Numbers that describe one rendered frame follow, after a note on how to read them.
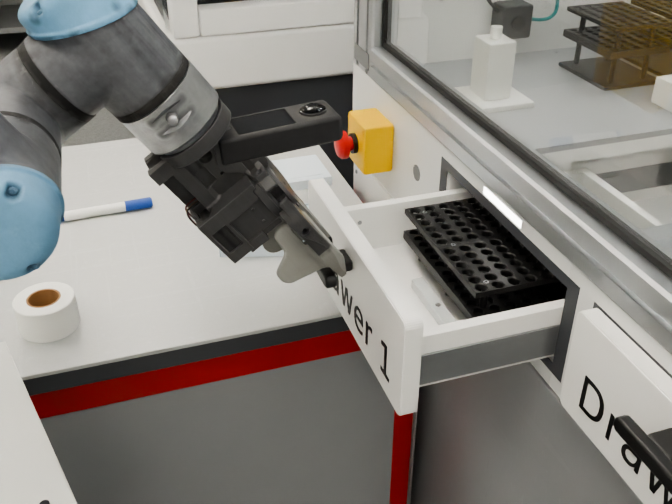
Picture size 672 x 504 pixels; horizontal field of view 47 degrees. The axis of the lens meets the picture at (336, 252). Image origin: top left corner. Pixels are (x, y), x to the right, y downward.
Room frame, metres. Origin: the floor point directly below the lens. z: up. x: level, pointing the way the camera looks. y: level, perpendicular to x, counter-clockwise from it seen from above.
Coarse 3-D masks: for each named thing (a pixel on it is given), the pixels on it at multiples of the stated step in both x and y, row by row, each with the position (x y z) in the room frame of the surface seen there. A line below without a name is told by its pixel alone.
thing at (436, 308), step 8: (416, 280) 0.70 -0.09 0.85; (424, 280) 0.70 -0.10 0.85; (416, 288) 0.69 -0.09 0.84; (424, 288) 0.69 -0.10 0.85; (424, 296) 0.67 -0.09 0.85; (432, 296) 0.67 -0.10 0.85; (424, 304) 0.67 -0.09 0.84; (432, 304) 0.66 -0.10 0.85; (440, 304) 0.65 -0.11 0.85; (432, 312) 0.65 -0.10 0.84; (440, 312) 0.64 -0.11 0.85; (448, 312) 0.64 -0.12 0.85; (440, 320) 0.63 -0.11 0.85; (448, 320) 0.63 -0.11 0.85
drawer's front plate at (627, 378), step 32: (576, 320) 0.54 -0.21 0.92; (608, 320) 0.52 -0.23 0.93; (576, 352) 0.53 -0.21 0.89; (608, 352) 0.50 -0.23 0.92; (640, 352) 0.48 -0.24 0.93; (576, 384) 0.52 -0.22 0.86; (608, 384) 0.49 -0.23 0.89; (640, 384) 0.46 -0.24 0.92; (576, 416) 0.51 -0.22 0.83; (608, 416) 0.48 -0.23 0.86; (640, 416) 0.45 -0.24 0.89; (608, 448) 0.47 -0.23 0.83; (640, 480) 0.43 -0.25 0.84
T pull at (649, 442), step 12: (624, 420) 0.42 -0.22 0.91; (624, 432) 0.41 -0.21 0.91; (636, 432) 0.41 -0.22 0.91; (660, 432) 0.41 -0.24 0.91; (636, 444) 0.40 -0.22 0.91; (648, 444) 0.40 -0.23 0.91; (660, 444) 0.40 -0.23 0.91; (648, 456) 0.39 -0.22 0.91; (660, 456) 0.39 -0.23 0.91; (660, 468) 0.38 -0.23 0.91; (660, 480) 0.37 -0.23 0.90
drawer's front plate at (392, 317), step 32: (320, 192) 0.76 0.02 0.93; (352, 224) 0.69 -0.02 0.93; (352, 256) 0.65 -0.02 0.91; (352, 288) 0.64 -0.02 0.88; (384, 288) 0.57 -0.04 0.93; (352, 320) 0.64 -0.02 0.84; (384, 320) 0.56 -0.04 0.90; (416, 320) 0.52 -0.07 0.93; (416, 352) 0.52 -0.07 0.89; (384, 384) 0.56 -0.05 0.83; (416, 384) 0.52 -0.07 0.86
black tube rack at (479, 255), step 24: (456, 216) 0.75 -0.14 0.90; (480, 216) 0.75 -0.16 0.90; (408, 240) 0.76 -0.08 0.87; (456, 240) 0.71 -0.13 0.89; (480, 240) 0.70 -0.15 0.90; (504, 240) 0.70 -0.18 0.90; (432, 264) 0.70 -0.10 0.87; (480, 264) 0.66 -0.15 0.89; (504, 264) 0.65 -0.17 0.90; (528, 264) 0.65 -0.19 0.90; (456, 288) 0.66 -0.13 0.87; (504, 288) 0.61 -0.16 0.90; (528, 288) 0.65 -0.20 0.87; (552, 288) 0.66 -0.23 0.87; (480, 312) 0.62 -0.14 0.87
